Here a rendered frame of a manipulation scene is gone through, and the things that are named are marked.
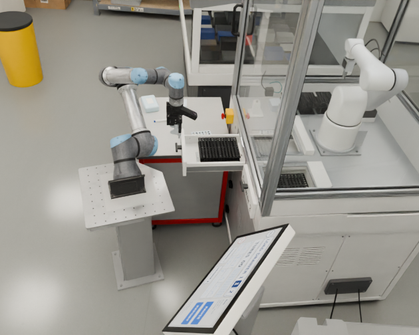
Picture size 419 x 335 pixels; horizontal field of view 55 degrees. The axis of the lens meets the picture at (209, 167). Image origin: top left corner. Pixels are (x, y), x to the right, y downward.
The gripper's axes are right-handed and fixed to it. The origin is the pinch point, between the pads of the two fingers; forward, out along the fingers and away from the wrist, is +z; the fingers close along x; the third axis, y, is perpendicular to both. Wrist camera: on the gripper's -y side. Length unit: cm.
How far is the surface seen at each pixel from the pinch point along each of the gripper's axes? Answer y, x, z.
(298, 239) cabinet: -57, 54, 26
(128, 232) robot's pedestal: 30, 27, 50
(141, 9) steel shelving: 33, -383, 86
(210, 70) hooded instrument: -25, -80, 7
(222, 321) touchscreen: -7, 116, -19
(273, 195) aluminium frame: -38, 55, -9
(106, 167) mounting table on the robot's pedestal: 41.4, -0.2, 23.9
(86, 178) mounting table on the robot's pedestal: 52, 8, 24
